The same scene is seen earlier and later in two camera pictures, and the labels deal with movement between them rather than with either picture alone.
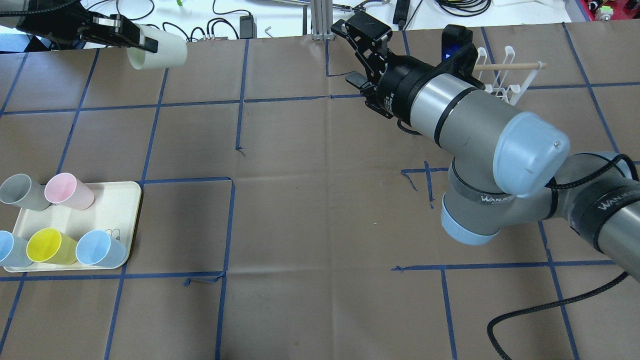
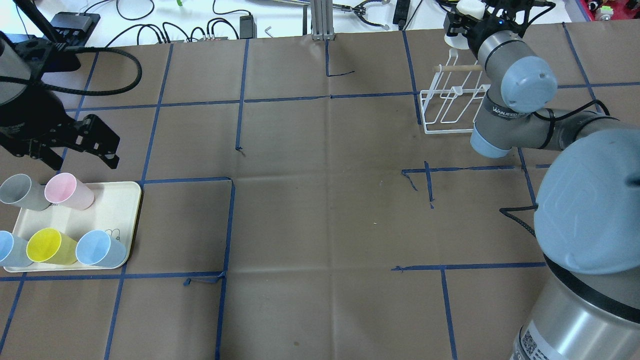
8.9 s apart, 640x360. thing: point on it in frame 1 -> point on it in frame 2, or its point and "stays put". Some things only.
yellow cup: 49,245 stays put
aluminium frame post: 322,20 stays put
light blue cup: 96,247 stays put
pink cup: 64,188 stays put
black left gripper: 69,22 -> 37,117
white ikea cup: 172,51 -> 475,8
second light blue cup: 13,250 stays put
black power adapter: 248,28 stays put
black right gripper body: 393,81 -> 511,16
